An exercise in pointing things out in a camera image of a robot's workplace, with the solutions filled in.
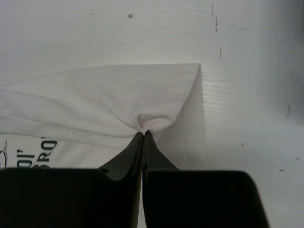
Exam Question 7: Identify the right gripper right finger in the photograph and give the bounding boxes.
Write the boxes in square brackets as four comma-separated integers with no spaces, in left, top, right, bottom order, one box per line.
[142,132,269,228]

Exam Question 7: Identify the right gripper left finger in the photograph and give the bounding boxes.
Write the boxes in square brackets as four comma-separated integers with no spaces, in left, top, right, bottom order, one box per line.
[0,133,143,228]

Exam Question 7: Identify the white green-sleeved printed t-shirt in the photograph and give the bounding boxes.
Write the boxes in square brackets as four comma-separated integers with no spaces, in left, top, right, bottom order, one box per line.
[0,63,207,170]

